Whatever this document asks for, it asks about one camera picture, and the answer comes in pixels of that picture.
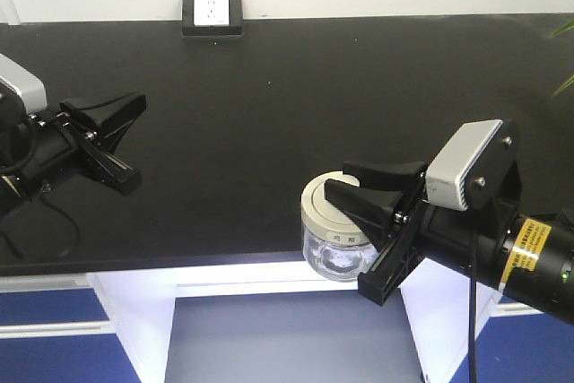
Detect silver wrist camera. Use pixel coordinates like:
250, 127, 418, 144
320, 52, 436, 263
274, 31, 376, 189
0, 55, 48, 114
425, 119, 502, 212

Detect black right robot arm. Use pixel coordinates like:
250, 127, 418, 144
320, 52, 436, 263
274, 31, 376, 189
325, 119, 573, 323

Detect black left camera cable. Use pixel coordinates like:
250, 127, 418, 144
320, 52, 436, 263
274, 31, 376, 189
0, 185, 83, 263

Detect black right camera cable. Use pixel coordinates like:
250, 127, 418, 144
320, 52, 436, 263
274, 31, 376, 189
466, 221, 479, 383

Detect glass jar with beige lid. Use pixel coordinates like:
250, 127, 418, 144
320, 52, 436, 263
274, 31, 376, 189
300, 171, 378, 283

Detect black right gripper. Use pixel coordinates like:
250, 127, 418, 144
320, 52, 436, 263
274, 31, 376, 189
323, 160, 476, 308

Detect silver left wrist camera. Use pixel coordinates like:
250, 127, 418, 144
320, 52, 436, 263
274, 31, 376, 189
0, 55, 48, 114

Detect green plant leaves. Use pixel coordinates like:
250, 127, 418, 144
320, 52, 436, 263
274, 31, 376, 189
549, 19, 574, 98

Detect black wall socket box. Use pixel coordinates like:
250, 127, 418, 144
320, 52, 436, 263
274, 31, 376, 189
181, 0, 243, 37

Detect black camera cable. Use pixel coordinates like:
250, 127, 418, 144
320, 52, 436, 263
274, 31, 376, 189
0, 185, 83, 263
466, 221, 479, 383

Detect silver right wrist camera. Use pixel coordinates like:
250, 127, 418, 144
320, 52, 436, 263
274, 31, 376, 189
425, 119, 502, 212

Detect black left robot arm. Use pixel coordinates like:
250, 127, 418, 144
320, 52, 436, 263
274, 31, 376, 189
1, 92, 147, 217

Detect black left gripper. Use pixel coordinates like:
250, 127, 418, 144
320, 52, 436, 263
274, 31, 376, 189
26, 91, 147, 196

